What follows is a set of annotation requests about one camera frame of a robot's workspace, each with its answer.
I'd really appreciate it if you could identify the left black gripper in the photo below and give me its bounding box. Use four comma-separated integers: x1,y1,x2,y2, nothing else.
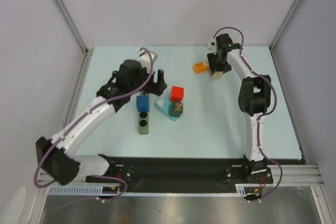
129,65,166,96

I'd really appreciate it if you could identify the beige cube plug adapter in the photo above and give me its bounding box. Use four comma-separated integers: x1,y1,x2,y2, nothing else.
211,71,224,79

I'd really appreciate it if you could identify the red cube plug adapter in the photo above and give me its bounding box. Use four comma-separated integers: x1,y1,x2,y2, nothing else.
169,86,184,102

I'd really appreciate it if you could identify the teal triangular power socket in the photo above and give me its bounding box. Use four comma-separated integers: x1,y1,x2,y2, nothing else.
155,96,179,121

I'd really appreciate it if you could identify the blue cube plug adapter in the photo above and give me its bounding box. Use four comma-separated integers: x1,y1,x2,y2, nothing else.
136,95,150,112

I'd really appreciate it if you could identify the dark green cube adapter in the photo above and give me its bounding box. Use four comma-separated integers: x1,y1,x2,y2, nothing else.
169,102,184,118

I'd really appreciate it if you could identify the green power strip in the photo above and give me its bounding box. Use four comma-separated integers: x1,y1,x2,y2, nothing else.
138,92,149,135

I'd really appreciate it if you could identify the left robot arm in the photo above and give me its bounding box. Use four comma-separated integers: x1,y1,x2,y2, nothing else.
34,59,167,188

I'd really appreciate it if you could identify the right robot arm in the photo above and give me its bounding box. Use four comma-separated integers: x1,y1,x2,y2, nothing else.
207,34,271,183

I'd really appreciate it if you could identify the orange power strip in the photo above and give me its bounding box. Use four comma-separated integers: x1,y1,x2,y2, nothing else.
193,60,210,74

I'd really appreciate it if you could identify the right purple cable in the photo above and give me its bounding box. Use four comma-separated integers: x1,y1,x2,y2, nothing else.
212,26,283,204

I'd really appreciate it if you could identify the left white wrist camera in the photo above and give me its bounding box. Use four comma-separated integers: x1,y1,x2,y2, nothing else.
138,49,158,73

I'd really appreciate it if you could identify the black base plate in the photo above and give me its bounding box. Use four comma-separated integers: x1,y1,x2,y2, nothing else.
86,155,274,194

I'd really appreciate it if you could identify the right aluminium frame post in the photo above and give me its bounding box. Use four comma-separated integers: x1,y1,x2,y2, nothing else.
269,0,303,53

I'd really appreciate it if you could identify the aluminium frame post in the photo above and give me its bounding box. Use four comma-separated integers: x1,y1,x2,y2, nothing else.
269,0,303,53
53,0,88,55

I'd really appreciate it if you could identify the white slotted cable duct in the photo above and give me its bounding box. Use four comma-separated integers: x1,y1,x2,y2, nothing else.
48,184,263,197

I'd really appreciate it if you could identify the aluminium front rail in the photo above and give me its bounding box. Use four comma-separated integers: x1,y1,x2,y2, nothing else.
37,164,322,185

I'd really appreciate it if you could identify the left aluminium frame post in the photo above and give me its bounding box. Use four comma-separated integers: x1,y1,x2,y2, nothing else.
53,0,88,55

